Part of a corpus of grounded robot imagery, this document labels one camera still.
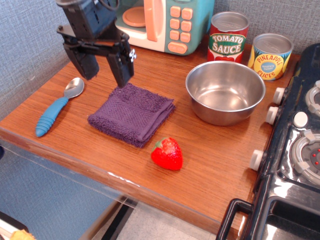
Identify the red toy strawberry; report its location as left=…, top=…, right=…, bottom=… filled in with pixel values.
left=151, top=137, right=184, bottom=171

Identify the blue handled metal spoon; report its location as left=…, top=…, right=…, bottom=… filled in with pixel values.
left=35, top=77, right=85, bottom=137

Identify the teal toy microwave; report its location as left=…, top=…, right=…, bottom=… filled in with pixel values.
left=116, top=0, right=215, bottom=56

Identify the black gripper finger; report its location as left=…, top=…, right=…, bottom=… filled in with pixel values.
left=106, top=54, right=134, bottom=88
left=64, top=47, right=100, bottom=80

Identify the pineapple slices can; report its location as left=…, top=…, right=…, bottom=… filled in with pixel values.
left=247, top=33, right=294, bottom=81

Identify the tomato sauce can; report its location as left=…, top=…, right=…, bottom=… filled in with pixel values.
left=207, top=11, right=250, bottom=63

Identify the black toy stove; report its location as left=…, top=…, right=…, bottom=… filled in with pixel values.
left=216, top=43, right=320, bottom=240

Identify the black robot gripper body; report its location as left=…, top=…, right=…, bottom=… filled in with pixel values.
left=56, top=0, right=137, bottom=62

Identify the steel bowl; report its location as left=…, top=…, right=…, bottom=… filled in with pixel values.
left=185, top=60, right=266, bottom=126

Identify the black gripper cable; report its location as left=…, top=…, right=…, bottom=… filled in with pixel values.
left=98, top=0, right=121, bottom=12

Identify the purple cloth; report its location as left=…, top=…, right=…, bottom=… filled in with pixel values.
left=87, top=83, right=175, bottom=148

